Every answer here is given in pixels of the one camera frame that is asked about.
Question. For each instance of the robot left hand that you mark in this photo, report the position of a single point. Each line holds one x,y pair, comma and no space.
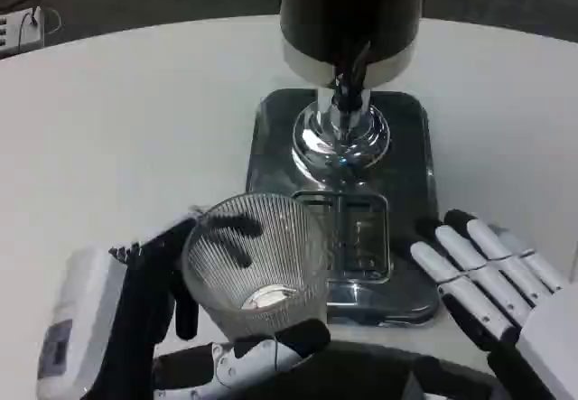
140,291

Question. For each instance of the steel drip tray grid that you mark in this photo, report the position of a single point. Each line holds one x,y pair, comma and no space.
361,237

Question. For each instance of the clear ribbed glass cup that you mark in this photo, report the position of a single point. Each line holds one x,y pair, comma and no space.
289,278

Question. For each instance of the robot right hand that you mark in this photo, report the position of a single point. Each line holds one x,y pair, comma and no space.
487,282

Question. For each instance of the white power strip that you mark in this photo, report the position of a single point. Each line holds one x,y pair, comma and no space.
11,30

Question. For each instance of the black robot torso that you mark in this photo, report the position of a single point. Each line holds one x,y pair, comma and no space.
384,373

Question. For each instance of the black steel drink dispenser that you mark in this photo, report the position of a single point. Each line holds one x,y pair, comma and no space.
316,12

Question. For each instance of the black dispenser tap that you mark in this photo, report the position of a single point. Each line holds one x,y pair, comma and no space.
352,79

